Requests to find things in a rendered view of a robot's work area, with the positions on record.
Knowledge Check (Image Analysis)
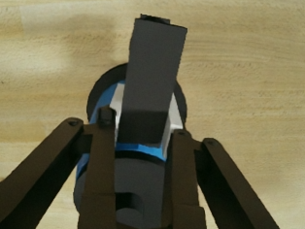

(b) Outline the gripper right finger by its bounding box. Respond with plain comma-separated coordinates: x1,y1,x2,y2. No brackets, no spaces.
160,93,281,229

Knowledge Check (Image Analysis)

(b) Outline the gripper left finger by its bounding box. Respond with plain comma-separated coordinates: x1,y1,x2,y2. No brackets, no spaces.
0,83,124,229

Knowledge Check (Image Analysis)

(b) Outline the black round disc with center stud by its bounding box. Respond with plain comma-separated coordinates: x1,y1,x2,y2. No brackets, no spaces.
86,63,187,123

